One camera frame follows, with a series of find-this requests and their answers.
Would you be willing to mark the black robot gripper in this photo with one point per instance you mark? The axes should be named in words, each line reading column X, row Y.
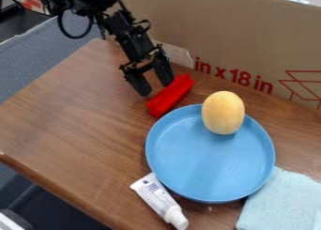
column 139, row 49

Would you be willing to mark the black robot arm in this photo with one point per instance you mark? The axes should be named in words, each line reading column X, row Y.
column 114, row 19

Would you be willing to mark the red rectangular block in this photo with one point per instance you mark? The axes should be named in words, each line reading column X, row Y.
column 170, row 95

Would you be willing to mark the light blue towel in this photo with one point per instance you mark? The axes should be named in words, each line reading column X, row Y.
column 285, row 205

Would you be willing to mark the cardboard box wall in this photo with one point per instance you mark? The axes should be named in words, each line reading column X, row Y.
column 261, row 43

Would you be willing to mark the yellow potato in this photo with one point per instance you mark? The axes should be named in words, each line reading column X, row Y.
column 223, row 112

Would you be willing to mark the grey fabric panel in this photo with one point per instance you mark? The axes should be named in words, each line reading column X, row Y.
column 31, row 53

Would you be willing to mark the blue round plate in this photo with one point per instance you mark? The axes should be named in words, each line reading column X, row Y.
column 207, row 167

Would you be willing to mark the white cream tube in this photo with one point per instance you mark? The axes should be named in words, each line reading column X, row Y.
column 154, row 194

